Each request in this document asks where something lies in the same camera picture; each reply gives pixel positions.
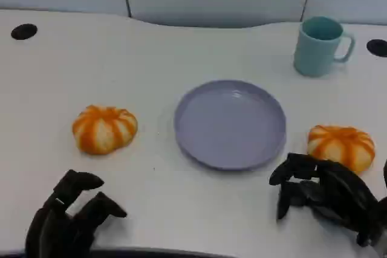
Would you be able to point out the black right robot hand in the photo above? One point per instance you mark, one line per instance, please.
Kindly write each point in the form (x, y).
(338, 191)

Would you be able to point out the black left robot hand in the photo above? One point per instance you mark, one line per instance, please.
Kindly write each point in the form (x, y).
(57, 227)

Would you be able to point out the orange and white bread roll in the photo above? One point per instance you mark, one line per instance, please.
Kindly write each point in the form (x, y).
(104, 129)
(341, 146)

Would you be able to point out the lilac plate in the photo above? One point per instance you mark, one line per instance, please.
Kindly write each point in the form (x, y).
(229, 125)

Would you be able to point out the pale green mug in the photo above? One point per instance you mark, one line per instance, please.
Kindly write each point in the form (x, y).
(314, 55)

